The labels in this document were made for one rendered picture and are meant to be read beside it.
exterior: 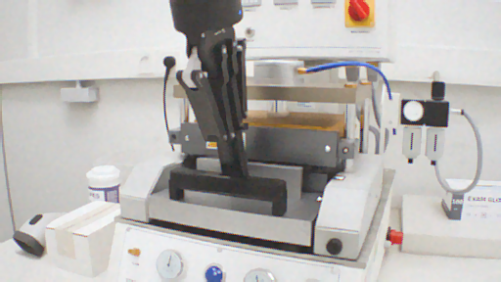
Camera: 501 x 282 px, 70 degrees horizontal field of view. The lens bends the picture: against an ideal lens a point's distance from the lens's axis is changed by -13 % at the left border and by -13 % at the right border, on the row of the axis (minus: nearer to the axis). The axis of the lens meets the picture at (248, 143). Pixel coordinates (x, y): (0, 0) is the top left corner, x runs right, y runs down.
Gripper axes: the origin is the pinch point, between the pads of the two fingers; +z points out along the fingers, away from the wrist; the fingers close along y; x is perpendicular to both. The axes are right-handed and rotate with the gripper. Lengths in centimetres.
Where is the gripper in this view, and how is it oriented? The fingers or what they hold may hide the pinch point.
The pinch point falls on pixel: (232, 158)
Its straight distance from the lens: 50.3
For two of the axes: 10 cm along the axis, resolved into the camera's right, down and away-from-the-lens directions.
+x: 9.2, 0.7, -4.0
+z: 1.4, 8.7, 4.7
